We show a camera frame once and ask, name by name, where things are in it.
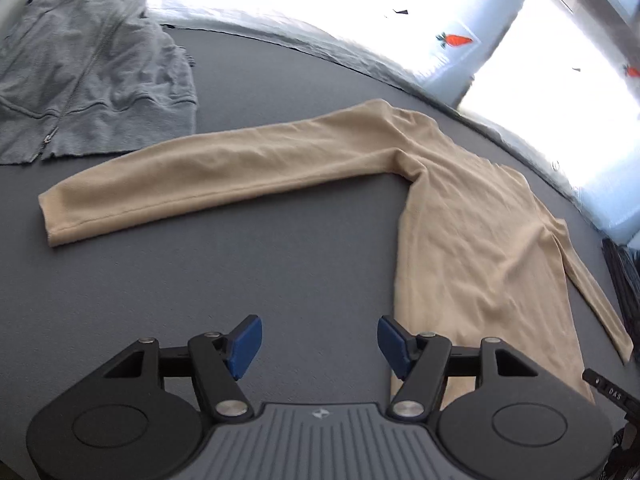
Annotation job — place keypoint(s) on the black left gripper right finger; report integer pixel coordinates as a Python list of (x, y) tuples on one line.
[(425, 362)]

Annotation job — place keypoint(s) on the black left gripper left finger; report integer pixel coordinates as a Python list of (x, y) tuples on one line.
[(214, 362)]

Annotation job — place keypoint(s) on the beige long sleeve shirt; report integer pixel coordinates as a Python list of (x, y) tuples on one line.
[(478, 252)]

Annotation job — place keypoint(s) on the black ribbed object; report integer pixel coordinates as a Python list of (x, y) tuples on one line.
[(623, 265)]

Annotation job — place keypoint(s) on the grey zip hoodie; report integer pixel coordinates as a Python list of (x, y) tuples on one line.
[(91, 77)]

